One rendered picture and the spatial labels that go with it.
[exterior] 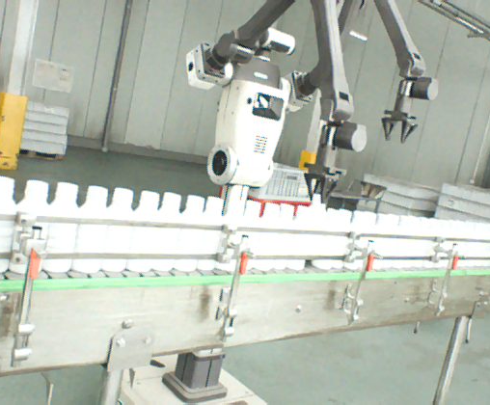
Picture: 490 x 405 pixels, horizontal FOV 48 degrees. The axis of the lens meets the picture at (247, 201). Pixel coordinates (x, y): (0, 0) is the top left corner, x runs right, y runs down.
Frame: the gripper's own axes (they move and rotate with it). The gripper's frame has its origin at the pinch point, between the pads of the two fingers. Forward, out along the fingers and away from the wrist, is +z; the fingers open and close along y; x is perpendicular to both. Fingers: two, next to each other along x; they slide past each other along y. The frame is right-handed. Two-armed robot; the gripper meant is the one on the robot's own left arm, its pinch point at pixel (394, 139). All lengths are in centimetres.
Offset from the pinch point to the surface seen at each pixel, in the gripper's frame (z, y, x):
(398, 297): 49, -20, 7
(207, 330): 52, -20, 81
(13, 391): 139, 112, 73
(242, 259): 34, -26, 81
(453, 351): 75, -16, -47
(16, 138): 89, 729, -109
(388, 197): 68, 380, -551
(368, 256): 33, -26, 36
